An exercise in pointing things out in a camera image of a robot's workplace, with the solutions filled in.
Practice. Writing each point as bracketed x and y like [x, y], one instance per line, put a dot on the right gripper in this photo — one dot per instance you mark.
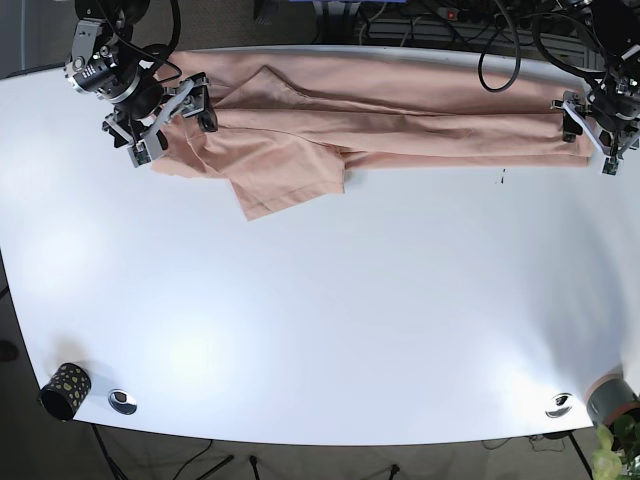
[138, 126]

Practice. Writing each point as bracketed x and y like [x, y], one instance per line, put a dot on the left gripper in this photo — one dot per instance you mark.
[611, 124]

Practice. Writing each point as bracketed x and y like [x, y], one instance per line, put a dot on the salmon pink T-shirt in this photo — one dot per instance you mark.
[291, 125]

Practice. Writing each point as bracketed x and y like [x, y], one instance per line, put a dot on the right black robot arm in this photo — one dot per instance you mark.
[145, 89]

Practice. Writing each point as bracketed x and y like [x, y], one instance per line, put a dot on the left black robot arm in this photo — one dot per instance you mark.
[608, 28]

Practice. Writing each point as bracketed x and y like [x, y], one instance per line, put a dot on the grey plant pot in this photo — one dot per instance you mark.
[609, 398]

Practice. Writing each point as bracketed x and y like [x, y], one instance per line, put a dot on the black gold-dotted cup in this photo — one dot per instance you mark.
[67, 389]

